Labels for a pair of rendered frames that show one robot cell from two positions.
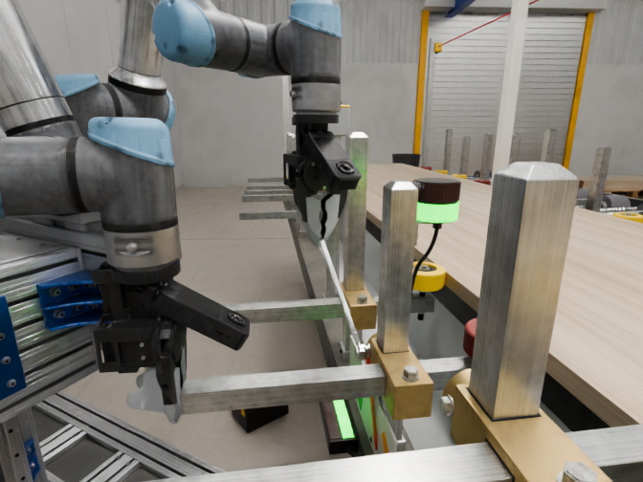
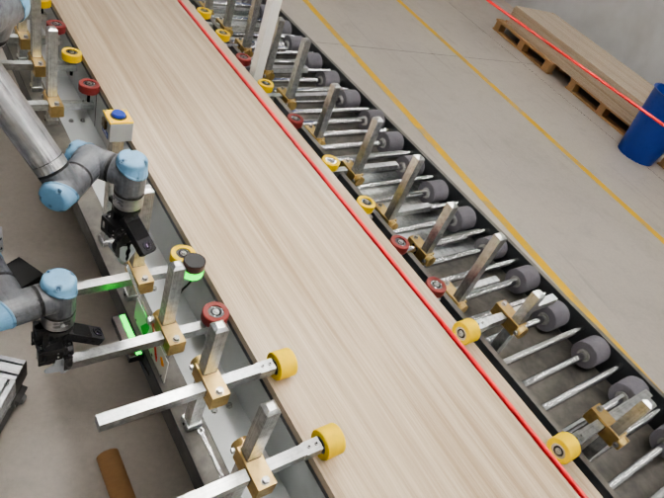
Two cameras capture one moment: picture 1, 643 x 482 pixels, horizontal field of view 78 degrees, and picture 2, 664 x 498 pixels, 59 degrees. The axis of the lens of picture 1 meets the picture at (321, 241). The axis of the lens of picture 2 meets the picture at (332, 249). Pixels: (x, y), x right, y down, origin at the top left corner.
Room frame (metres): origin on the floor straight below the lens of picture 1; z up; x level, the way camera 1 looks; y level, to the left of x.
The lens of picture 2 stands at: (-0.54, 0.31, 2.23)
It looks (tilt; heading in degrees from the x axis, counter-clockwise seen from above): 39 degrees down; 320
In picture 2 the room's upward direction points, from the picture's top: 24 degrees clockwise
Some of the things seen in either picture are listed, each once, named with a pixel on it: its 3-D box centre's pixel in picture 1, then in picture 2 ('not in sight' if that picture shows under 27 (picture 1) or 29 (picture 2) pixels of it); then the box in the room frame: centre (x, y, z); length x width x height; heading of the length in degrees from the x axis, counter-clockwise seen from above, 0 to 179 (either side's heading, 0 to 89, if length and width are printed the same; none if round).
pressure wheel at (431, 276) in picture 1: (422, 293); (181, 264); (0.73, -0.20, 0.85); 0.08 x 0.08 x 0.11
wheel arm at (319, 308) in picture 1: (323, 309); (119, 281); (0.70, 0.00, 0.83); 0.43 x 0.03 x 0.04; 98
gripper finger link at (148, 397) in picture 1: (153, 399); (55, 368); (0.40, 0.20, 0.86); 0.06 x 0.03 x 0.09; 98
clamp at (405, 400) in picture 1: (397, 369); (169, 330); (0.48, -0.11, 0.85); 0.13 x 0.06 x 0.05; 8
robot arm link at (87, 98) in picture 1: (73, 108); not in sight; (0.83, 0.49, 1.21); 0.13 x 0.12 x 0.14; 145
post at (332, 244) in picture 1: (332, 224); (111, 192); (1.01, -0.03, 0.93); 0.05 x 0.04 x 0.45; 8
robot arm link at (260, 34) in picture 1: (257, 50); (88, 163); (0.69, 0.10, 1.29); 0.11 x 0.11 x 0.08; 55
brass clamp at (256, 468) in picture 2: not in sight; (252, 465); (-0.02, -0.17, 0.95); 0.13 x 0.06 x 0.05; 8
